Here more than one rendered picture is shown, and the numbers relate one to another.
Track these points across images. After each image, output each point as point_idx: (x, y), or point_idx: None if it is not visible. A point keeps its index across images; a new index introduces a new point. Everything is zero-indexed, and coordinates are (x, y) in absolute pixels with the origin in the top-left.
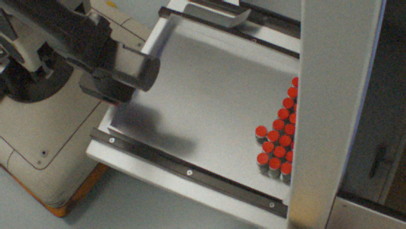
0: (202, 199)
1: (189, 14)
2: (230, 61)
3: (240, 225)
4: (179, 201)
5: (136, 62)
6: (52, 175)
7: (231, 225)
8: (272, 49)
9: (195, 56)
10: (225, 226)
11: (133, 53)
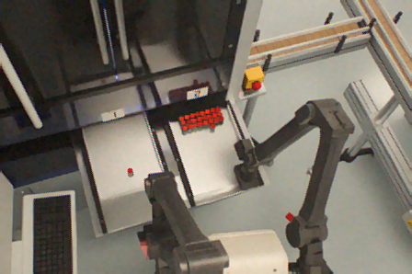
0: (246, 132)
1: (184, 195)
2: (191, 163)
3: (195, 219)
4: None
5: (246, 142)
6: None
7: (198, 222)
8: (177, 147)
9: (200, 176)
10: (200, 224)
11: (244, 144)
